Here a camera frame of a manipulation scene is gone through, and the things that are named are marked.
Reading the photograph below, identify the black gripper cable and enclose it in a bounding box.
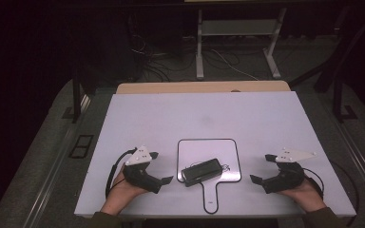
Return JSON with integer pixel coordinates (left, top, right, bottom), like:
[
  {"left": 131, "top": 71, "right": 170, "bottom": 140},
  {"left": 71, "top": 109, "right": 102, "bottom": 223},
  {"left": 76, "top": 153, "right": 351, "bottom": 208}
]
[
  {"left": 105, "top": 147, "right": 138, "bottom": 200},
  {"left": 303, "top": 160, "right": 361, "bottom": 228}
]

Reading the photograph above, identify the wooden table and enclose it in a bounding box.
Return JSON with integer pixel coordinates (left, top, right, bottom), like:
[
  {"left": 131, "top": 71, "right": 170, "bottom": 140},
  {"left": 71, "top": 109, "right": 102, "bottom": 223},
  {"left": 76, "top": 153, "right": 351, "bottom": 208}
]
[{"left": 116, "top": 80, "right": 292, "bottom": 95}]

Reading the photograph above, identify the bundle of black floor cables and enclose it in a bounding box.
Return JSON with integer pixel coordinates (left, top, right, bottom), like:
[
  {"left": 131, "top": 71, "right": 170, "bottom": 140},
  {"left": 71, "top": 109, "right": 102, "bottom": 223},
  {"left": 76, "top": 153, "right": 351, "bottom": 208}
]
[{"left": 128, "top": 32, "right": 198, "bottom": 83}]

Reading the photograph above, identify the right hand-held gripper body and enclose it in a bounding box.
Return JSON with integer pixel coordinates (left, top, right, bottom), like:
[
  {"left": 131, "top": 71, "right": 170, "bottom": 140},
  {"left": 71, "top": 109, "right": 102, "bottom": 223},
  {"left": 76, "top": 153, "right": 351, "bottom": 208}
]
[{"left": 260, "top": 146, "right": 317, "bottom": 195}]

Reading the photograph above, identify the grey metal stand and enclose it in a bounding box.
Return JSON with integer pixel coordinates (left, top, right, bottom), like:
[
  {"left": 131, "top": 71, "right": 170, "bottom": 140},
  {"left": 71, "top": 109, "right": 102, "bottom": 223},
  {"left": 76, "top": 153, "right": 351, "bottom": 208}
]
[{"left": 195, "top": 8, "right": 288, "bottom": 81}]

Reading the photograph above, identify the dark metal stand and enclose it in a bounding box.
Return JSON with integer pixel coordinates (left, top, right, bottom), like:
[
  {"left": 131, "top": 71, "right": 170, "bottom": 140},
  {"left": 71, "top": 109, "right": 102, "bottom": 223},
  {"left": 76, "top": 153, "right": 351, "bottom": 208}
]
[
  {"left": 332, "top": 75, "right": 359, "bottom": 124},
  {"left": 61, "top": 67, "right": 91, "bottom": 124}
]

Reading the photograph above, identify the person's right hand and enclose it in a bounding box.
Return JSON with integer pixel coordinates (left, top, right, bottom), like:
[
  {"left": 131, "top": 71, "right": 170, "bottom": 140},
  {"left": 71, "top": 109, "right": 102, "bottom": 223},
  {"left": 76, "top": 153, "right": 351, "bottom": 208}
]
[{"left": 278, "top": 176, "right": 328, "bottom": 214}]

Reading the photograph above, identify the person's left hand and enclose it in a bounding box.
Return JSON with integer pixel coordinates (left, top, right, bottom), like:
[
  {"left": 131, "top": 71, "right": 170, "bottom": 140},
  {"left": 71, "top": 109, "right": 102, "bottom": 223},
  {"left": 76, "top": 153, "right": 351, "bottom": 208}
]
[{"left": 100, "top": 164, "right": 150, "bottom": 217}]

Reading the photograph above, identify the white paddle whiteboard black rim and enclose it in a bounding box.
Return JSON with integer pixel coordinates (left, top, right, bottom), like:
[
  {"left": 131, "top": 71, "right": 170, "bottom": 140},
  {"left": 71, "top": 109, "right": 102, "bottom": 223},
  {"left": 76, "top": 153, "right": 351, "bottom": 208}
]
[{"left": 176, "top": 138, "right": 242, "bottom": 216}]

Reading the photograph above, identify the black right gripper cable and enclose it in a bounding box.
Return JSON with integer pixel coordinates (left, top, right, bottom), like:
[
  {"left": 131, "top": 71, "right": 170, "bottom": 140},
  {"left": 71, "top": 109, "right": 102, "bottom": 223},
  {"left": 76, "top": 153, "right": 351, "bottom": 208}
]
[{"left": 303, "top": 160, "right": 361, "bottom": 228}]

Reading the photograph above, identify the black whiteboard eraser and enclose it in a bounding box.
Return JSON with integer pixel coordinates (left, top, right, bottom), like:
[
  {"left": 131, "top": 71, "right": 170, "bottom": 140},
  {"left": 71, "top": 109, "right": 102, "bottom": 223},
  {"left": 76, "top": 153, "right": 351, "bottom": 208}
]
[{"left": 181, "top": 158, "right": 224, "bottom": 188}]

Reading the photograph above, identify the metal floor rail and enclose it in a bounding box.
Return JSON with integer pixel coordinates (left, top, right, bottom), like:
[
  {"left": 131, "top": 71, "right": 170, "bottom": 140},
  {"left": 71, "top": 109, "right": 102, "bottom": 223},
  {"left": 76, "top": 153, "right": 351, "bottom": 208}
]
[
  {"left": 322, "top": 105, "right": 365, "bottom": 205},
  {"left": 21, "top": 94, "right": 92, "bottom": 228}
]

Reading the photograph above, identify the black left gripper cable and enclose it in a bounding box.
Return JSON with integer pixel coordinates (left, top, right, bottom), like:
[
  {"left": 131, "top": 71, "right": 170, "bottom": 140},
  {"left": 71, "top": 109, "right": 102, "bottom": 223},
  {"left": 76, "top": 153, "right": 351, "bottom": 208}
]
[{"left": 105, "top": 147, "right": 138, "bottom": 200}]

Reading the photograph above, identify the white floor cable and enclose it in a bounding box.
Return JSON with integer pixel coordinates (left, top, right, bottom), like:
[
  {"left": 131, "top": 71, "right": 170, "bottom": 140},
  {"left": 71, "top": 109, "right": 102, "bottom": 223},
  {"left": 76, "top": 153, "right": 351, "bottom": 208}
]
[{"left": 209, "top": 47, "right": 260, "bottom": 82}]

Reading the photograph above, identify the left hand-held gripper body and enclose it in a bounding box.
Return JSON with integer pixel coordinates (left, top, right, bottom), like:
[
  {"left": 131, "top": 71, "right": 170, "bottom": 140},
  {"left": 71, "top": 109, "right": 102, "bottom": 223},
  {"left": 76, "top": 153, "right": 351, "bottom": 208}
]
[{"left": 122, "top": 144, "right": 163, "bottom": 195}]

